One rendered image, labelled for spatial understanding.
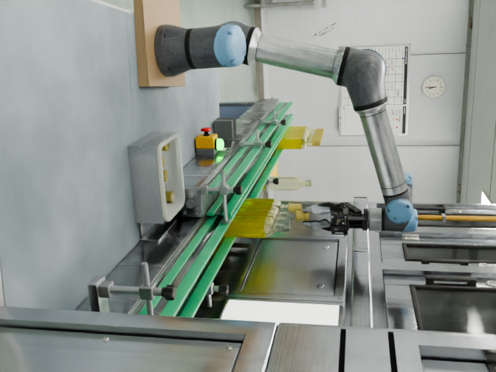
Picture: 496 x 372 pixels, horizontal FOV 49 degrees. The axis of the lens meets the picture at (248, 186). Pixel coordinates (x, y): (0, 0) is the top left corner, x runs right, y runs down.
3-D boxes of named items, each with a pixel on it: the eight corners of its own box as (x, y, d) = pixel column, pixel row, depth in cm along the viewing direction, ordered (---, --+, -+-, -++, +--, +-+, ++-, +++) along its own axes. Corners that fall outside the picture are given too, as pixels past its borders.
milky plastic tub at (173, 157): (137, 224, 152) (167, 224, 150) (128, 145, 145) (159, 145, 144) (159, 203, 168) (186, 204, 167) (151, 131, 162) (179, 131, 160)
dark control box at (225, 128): (213, 139, 232) (232, 139, 231) (212, 120, 230) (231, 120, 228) (218, 135, 240) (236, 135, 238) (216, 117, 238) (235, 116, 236)
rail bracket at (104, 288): (69, 341, 110) (176, 348, 106) (56, 265, 105) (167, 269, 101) (80, 328, 115) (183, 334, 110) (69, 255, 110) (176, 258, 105)
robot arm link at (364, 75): (377, 54, 143) (423, 221, 156) (379, 49, 153) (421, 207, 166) (334, 68, 147) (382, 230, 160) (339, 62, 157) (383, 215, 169)
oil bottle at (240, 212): (212, 229, 183) (276, 231, 179) (211, 214, 181) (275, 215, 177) (217, 224, 188) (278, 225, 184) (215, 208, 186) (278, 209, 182)
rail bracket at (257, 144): (238, 148, 222) (270, 148, 219) (237, 131, 220) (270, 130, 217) (240, 146, 226) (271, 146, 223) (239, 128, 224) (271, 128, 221)
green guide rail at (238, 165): (204, 193, 171) (229, 193, 169) (204, 190, 170) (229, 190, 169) (280, 103, 334) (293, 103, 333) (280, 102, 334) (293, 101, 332)
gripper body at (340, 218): (329, 212, 175) (367, 213, 173) (330, 204, 183) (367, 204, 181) (329, 235, 177) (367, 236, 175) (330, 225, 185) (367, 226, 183)
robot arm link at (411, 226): (415, 202, 177) (415, 226, 180) (381, 201, 180) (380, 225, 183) (418, 212, 170) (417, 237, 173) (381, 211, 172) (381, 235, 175)
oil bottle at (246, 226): (208, 237, 177) (274, 238, 173) (207, 221, 176) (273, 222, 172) (212, 230, 183) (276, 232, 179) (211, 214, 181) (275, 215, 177)
